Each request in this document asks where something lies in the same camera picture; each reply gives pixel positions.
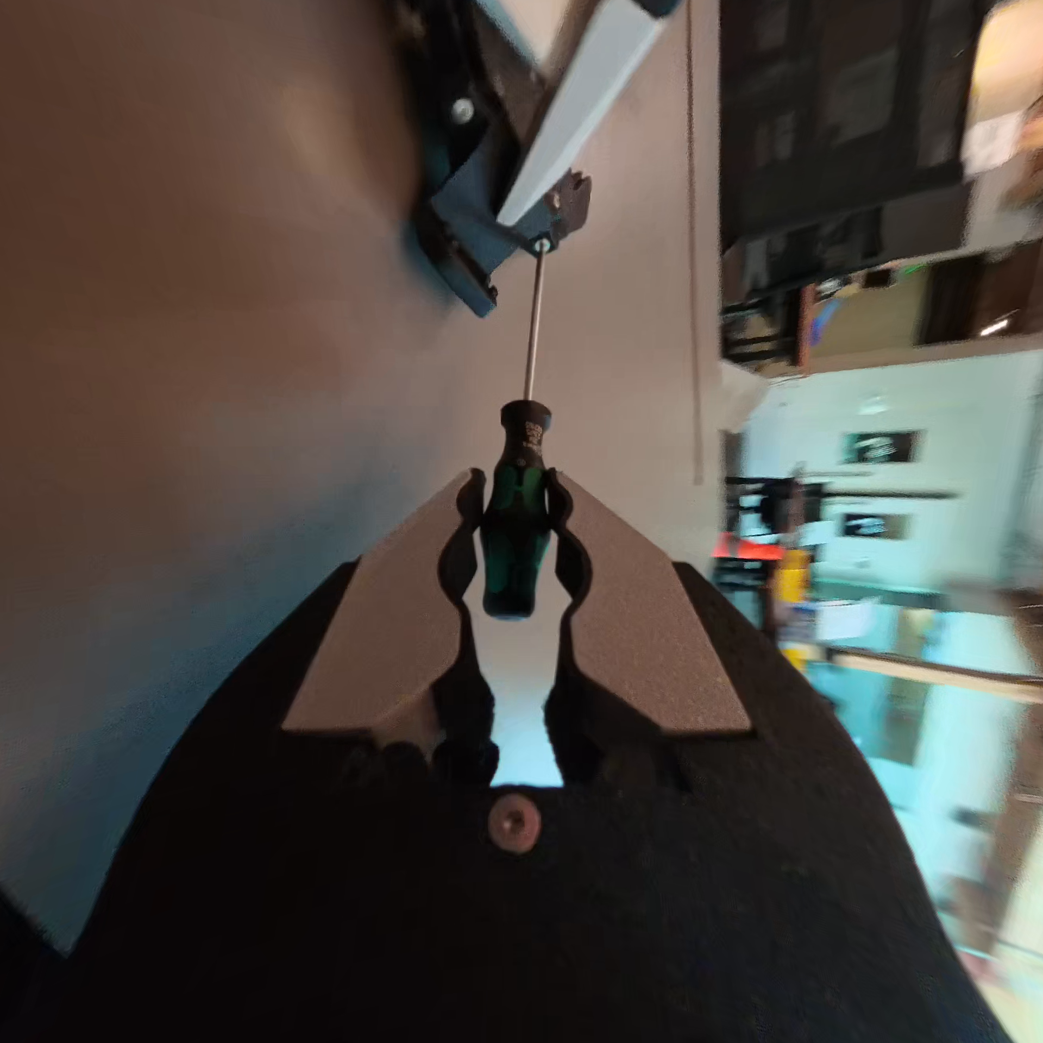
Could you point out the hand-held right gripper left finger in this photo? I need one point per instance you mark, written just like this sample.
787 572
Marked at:
383 644

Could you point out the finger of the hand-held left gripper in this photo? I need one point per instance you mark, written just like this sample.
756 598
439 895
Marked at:
570 114

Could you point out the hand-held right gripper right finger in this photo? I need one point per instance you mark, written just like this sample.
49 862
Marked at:
644 644

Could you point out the black plastic bracket part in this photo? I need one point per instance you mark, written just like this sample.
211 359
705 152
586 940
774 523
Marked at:
468 220

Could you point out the white desk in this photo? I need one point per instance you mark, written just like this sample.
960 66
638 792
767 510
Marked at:
204 367

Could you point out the orange traffic cone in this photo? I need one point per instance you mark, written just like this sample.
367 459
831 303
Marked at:
750 547

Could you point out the yellow box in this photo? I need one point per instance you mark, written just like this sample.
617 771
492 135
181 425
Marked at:
792 574

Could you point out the large black screen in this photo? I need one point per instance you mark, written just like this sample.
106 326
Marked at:
831 98

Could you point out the white paper sheet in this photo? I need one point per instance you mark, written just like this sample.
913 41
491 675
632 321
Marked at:
741 391

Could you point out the black wall sign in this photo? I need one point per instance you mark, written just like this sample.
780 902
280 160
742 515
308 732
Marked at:
876 526
880 446

